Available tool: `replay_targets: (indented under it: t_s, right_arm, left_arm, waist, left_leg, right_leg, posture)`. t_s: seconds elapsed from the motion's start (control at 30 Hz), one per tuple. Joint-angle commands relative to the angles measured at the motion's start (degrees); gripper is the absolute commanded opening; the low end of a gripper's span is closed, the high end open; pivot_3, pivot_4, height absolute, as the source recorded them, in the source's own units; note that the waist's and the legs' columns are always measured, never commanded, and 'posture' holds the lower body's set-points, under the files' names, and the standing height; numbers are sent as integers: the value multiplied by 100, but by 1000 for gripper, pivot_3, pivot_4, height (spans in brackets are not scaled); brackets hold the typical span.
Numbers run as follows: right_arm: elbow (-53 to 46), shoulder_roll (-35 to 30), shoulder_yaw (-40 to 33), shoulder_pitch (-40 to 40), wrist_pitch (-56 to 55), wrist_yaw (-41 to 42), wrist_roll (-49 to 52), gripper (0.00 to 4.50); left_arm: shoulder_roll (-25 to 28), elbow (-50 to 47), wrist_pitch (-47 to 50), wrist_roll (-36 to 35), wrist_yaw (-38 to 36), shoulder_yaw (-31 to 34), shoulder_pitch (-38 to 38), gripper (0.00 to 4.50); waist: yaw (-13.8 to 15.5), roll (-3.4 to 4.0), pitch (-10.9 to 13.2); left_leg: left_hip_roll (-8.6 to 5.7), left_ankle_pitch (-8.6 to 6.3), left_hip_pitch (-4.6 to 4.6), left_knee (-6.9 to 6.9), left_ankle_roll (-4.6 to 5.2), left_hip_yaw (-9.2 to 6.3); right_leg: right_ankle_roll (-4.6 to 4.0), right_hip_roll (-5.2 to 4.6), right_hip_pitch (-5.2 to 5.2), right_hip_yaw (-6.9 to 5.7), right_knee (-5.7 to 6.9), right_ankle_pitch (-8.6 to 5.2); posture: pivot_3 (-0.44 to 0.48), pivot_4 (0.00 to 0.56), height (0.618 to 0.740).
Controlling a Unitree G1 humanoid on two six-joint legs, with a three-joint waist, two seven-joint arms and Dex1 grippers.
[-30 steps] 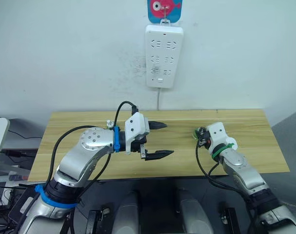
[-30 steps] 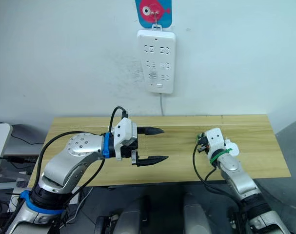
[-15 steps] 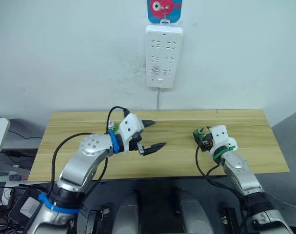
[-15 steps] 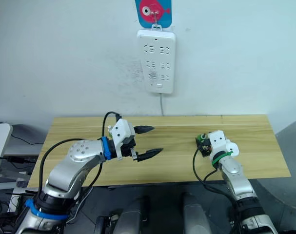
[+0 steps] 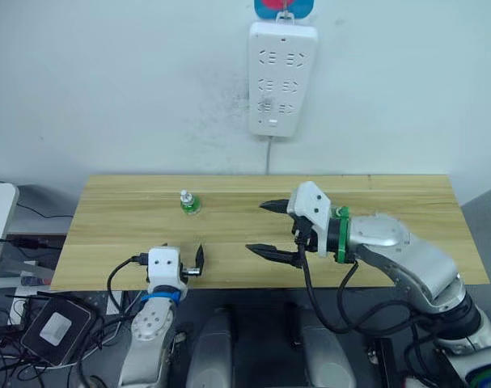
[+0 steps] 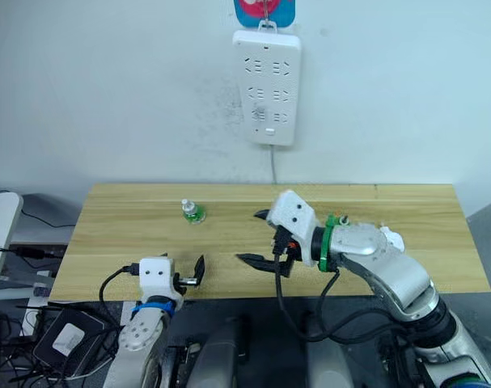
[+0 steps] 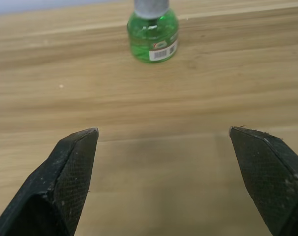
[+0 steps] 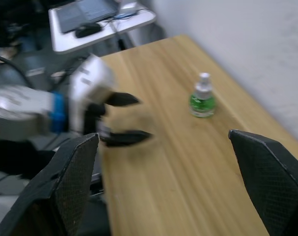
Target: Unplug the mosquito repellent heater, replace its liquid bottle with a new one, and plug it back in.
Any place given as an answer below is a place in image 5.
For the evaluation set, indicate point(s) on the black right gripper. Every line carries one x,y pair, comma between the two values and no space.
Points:
303,232

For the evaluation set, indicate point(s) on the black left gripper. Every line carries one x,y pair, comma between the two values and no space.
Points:
192,272

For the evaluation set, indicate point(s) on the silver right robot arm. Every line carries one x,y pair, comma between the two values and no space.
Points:
423,262

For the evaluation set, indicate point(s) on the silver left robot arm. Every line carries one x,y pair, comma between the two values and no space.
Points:
150,323

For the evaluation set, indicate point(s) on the green liquid repellent bottle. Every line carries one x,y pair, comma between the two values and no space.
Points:
189,207

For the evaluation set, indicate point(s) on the dark rounded robot leg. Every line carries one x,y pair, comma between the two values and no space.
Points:
324,355
210,351

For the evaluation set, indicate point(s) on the black box with white square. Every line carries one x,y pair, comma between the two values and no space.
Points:
57,329

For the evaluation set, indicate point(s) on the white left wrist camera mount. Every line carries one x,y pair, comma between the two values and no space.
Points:
164,264

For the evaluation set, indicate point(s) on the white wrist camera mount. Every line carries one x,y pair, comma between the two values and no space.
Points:
164,264
310,206

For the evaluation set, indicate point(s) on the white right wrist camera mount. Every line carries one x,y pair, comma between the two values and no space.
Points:
310,206

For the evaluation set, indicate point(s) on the white wall power strip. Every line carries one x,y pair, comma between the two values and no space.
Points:
283,77

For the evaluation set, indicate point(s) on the blue and red wall sticker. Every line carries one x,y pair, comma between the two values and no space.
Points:
265,7

